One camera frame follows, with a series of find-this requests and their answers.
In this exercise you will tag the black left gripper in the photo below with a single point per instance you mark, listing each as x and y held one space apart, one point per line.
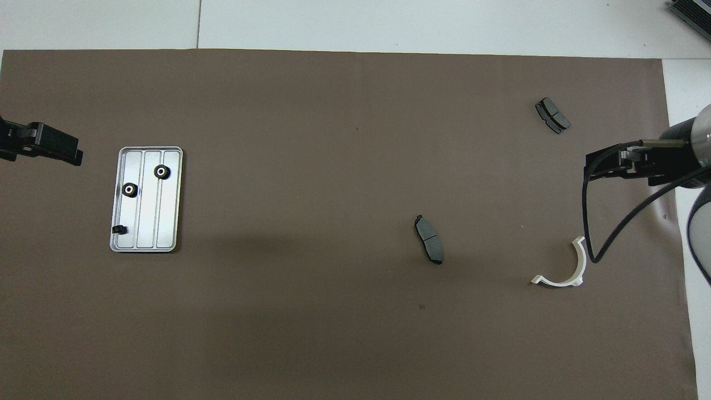
19 141

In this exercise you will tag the small black bearing gear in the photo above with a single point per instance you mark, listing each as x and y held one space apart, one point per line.
118 229

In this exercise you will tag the long grey brake pad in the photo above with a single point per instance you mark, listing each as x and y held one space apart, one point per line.
429 239

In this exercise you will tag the white curved plastic bracket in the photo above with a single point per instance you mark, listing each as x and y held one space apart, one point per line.
555 283

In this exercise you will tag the silver metal tray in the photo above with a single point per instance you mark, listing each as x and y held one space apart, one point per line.
147 222

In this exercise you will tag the brown table mat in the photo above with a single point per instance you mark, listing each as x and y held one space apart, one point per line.
305 139

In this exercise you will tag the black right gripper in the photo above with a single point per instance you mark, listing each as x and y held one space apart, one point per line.
666 164

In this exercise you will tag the grey ribbed device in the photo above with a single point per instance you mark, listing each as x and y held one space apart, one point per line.
694 10

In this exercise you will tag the large black bearing gear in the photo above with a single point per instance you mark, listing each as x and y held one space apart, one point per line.
156 172
124 190

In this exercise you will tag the short grey brake pad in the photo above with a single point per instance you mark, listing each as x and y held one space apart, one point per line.
552 115

